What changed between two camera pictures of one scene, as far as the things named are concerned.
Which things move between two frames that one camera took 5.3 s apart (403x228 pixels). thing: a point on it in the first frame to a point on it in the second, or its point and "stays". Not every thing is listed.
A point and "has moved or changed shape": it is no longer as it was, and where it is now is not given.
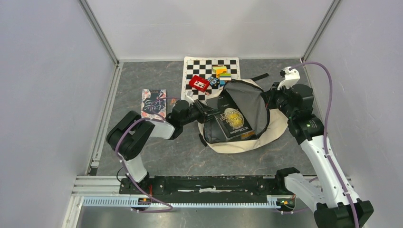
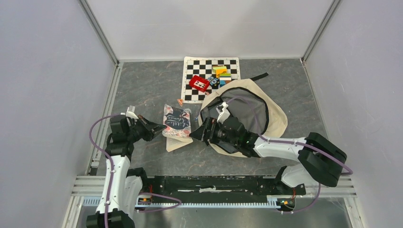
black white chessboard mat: [202, 67] stays
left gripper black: [205, 113] to [151, 128]
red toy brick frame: [198, 83] stays
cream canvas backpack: [267, 126] has moved or changed shape
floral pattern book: [153, 104] has moved or changed shape
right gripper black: [269, 95] to [211, 124]
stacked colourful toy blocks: [224, 77] stays
